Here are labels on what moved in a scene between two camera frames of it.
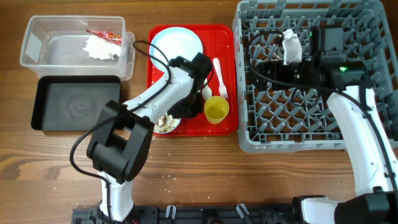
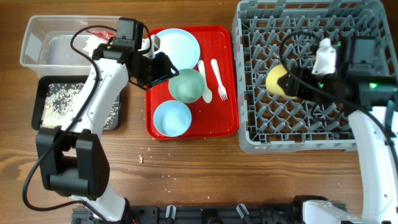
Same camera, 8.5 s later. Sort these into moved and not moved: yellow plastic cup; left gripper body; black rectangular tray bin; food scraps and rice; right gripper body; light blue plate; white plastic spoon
Moved: food scraps and rice; right gripper body; left gripper body; yellow plastic cup
Not moved: white plastic spoon; light blue plate; black rectangular tray bin
